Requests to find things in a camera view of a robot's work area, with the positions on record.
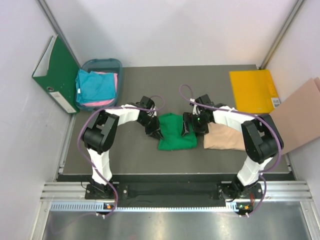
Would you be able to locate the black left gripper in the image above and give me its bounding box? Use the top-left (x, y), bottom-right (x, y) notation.
top-left (137, 114), bottom-right (163, 140)

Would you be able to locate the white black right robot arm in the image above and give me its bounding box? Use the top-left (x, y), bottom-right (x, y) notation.
top-left (181, 94), bottom-right (284, 199)

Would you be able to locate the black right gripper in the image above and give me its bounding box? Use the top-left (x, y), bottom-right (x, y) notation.
top-left (182, 112), bottom-right (211, 137)

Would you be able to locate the green lever arch binder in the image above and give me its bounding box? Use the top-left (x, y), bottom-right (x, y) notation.
top-left (32, 35), bottom-right (79, 114)

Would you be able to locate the pink t shirt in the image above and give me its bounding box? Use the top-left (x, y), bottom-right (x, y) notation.
top-left (81, 71), bottom-right (119, 108)

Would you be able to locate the green t shirt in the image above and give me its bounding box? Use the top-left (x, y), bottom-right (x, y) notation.
top-left (158, 113), bottom-right (197, 151)

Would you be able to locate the beige t shirt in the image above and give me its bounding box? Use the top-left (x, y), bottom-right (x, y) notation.
top-left (203, 122), bottom-right (245, 151)

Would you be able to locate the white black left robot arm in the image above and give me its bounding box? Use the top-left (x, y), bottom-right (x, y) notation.
top-left (79, 96), bottom-right (164, 199)

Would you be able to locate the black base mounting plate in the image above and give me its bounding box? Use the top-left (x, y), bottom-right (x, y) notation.
top-left (84, 181), bottom-right (263, 200)

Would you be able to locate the aluminium frame rail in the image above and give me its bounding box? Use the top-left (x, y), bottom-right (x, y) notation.
top-left (40, 181), bottom-right (312, 202)

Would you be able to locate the blue t shirt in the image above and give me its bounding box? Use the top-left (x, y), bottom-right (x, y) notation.
top-left (75, 69), bottom-right (118, 105)

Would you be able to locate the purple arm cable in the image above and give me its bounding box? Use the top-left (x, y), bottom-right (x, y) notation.
top-left (77, 94), bottom-right (166, 220)
top-left (179, 83), bottom-right (283, 217)

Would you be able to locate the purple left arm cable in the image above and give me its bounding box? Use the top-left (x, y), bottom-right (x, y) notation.
top-left (77, 94), bottom-right (166, 220)

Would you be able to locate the teal plastic bin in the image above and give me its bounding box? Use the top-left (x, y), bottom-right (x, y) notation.
top-left (75, 58), bottom-right (123, 111)

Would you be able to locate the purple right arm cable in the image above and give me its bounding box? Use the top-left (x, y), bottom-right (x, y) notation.
top-left (179, 83), bottom-right (283, 217)

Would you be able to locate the grey slotted cable duct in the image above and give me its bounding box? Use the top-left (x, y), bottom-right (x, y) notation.
top-left (50, 201), bottom-right (252, 213)

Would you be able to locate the yellow folder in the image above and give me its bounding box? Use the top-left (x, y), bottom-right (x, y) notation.
top-left (229, 69), bottom-right (280, 114)

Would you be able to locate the brown cardboard sheet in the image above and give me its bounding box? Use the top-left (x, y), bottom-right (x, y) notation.
top-left (270, 77), bottom-right (320, 155)

